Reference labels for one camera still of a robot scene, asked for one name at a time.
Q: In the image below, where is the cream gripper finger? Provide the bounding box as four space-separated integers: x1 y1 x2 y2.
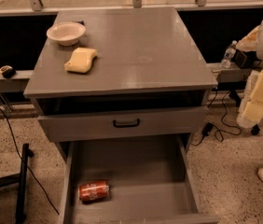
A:
236 101 263 128

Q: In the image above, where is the red coke can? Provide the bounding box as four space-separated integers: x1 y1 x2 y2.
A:
78 180 109 203

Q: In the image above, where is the grey top drawer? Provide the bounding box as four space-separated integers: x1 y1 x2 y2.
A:
38 106 208 142

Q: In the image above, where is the grey drawer cabinet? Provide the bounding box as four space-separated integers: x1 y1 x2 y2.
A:
24 7 217 156

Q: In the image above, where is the grey open middle drawer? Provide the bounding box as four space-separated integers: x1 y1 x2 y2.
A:
59 134 219 224

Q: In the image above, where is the small black box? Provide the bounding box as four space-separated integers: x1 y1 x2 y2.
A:
234 50 256 69

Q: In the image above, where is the clear water bottle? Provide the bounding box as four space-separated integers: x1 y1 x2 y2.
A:
221 40 237 68

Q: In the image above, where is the yellow sponge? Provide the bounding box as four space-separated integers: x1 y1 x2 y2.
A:
64 48 97 74

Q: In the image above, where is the white bowl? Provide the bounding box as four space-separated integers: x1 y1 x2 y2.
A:
47 21 86 46

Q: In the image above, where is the black floor stand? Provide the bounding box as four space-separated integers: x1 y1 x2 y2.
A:
0 144 34 224

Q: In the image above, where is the black yellow tape measure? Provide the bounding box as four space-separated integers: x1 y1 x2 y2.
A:
0 65 16 78

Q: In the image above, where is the black power adapter cable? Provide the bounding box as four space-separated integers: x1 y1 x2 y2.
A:
190 89 261 147

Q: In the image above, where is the black drawer handle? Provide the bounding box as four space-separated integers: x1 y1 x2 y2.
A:
113 119 141 129

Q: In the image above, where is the black cable left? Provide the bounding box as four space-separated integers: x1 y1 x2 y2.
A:
0 101 60 216

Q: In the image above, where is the grey window ledge rail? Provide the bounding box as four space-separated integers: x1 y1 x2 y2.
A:
0 70 33 92

